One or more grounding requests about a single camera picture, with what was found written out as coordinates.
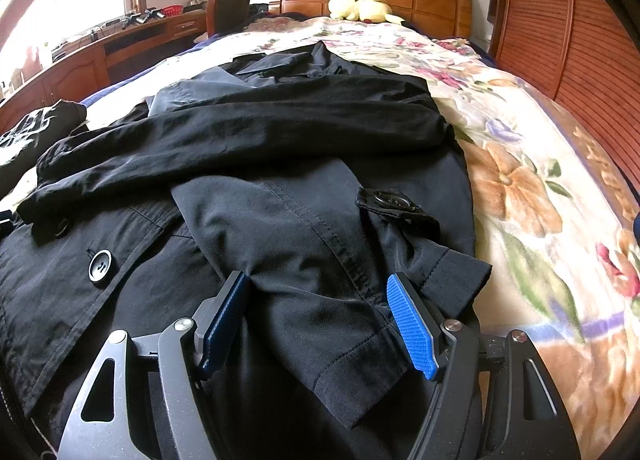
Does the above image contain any black double-breasted coat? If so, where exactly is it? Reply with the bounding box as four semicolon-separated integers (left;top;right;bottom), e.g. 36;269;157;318
0;40;493;460

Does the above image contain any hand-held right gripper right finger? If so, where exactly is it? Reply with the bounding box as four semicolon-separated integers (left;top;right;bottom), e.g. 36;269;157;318
386;273;571;460

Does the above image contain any wooden desk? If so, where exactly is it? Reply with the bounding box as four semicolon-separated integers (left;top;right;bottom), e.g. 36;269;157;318
0;8;211;116

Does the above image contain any yellow plush toy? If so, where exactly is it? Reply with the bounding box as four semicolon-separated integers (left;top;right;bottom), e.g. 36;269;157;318
327;0;406;25

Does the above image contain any dark crumpled garment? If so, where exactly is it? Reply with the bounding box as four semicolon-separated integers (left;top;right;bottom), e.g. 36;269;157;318
0;99;88;178

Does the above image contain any floral blanket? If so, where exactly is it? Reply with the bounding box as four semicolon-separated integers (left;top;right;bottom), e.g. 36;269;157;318
82;15;640;456

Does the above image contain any wooden chair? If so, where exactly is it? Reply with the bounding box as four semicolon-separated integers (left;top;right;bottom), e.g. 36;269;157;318
206;0;256;36

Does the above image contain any wooden slatted wardrobe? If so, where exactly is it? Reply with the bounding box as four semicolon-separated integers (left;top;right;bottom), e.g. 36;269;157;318
487;0;640;181

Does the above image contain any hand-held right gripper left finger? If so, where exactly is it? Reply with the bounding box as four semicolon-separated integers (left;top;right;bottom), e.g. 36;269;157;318
57;270;251;460

